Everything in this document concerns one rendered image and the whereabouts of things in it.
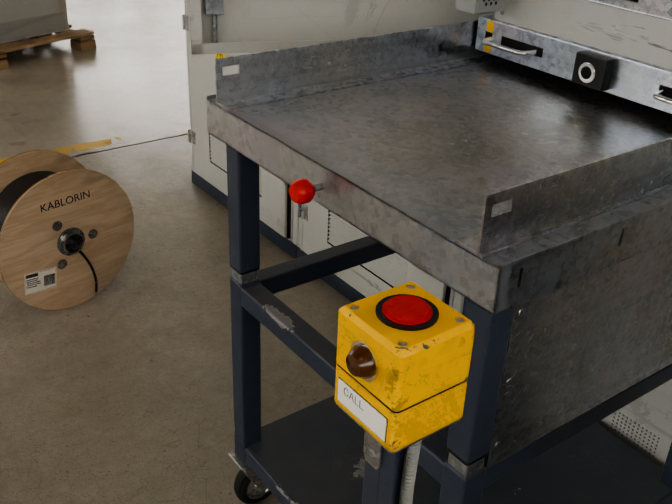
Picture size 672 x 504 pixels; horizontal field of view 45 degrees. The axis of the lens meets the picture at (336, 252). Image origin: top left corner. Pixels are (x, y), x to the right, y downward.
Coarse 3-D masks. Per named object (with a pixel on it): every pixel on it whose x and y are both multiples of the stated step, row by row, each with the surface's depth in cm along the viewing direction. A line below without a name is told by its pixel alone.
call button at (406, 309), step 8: (400, 296) 65; (408, 296) 65; (384, 304) 64; (392, 304) 64; (400, 304) 64; (408, 304) 64; (416, 304) 64; (424, 304) 64; (384, 312) 63; (392, 312) 63; (400, 312) 63; (408, 312) 63; (416, 312) 63; (424, 312) 63; (432, 312) 64; (392, 320) 62; (400, 320) 62; (408, 320) 62; (416, 320) 62; (424, 320) 63
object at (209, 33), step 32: (192, 0) 143; (224, 0) 147; (256, 0) 149; (288, 0) 150; (320, 0) 152; (352, 0) 153; (384, 0) 155; (416, 0) 156; (448, 0) 158; (192, 32) 146; (224, 32) 150; (256, 32) 152; (288, 32) 153; (320, 32) 155; (352, 32) 156; (384, 32) 158
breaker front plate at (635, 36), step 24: (528, 0) 138; (552, 0) 134; (576, 0) 130; (600, 0) 126; (624, 0) 123; (648, 0) 120; (528, 24) 139; (552, 24) 135; (576, 24) 131; (600, 24) 128; (624, 24) 124; (648, 24) 121; (600, 48) 129; (624, 48) 125; (648, 48) 122
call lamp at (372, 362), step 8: (352, 344) 64; (360, 344) 63; (352, 352) 62; (360, 352) 62; (368, 352) 62; (352, 360) 62; (360, 360) 62; (368, 360) 62; (376, 360) 62; (352, 368) 62; (360, 368) 62; (368, 368) 62; (376, 368) 62; (360, 376) 62; (368, 376) 62; (376, 376) 62
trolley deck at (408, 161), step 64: (512, 64) 148; (256, 128) 114; (320, 128) 115; (384, 128) 116; (448, 128) 117; (512, 128) 118; (576, 128) 119; (640, 128) 120; (320, 192) 105; (384, 192) 97; (448, 192) 97; (448, 256) 88; (512, 256) 84; (576, 256) 89
